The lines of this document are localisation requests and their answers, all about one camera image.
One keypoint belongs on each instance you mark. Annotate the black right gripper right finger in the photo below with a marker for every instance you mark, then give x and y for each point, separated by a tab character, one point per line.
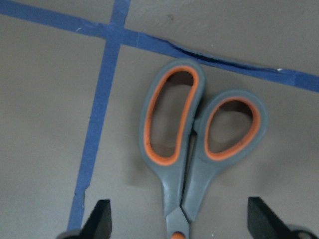
263	223

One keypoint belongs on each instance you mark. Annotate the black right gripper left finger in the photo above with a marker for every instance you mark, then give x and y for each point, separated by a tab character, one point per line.
98	225

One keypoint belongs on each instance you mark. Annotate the grey orange scissors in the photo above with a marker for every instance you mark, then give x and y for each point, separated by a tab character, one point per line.
186	175

